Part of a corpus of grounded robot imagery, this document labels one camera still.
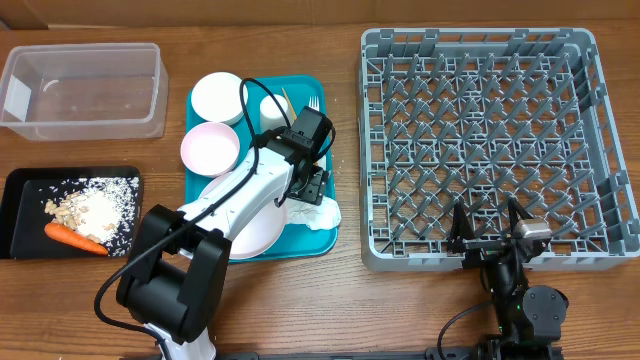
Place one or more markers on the black waste tray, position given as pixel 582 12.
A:
pixel 28 190

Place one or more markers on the wooden chopstick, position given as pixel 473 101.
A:
pixel 289 102

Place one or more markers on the white bowl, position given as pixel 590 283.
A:
pixel 216 98

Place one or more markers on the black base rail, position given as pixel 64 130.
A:
pixel 449 353

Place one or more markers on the white tissue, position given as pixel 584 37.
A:
pixel 325 216

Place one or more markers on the food scraps pile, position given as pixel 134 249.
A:
pixel 102 209

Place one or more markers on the grey dishwasher rack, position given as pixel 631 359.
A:
pixel 476 117

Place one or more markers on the white plastic fork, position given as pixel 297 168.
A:
pixel 314 103

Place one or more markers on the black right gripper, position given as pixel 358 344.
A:
pixel 481 250

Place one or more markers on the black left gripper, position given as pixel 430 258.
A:
pixel 315 188

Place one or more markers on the white upside-down cup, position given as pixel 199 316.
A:
pixel 270 115

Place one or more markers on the orange carrot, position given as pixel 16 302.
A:
pixel 67 236

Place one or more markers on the pink plate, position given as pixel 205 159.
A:
pixel 257 223

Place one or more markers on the pink bowl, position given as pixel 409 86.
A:
pixel 210 149

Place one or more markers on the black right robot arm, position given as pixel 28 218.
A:
pixel 529 317

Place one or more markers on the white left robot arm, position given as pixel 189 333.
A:
pixel 178 260

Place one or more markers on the clear plastic bin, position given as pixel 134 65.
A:
pixel 96 91

